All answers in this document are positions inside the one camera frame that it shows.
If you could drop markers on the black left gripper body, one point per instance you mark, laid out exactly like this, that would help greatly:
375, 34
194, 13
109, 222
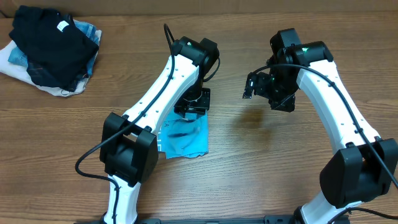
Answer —
197, 98

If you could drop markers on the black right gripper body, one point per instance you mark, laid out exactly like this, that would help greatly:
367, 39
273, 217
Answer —
280, 89

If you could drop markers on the light blue printed t-shirt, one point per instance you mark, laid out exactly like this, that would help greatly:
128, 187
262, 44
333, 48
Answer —
184, 136

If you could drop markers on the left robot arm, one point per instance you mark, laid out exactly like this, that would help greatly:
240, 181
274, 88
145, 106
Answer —
130, 152

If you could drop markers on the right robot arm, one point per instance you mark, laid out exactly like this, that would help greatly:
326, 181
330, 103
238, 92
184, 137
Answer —
363, 163

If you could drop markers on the black folded shirt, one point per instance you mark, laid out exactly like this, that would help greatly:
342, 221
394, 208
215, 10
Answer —
57, 51

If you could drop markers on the beige folded garment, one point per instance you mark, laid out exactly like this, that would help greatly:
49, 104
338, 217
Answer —
19, 72

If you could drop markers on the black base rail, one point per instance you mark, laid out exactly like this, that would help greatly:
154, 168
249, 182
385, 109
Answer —
211, 221

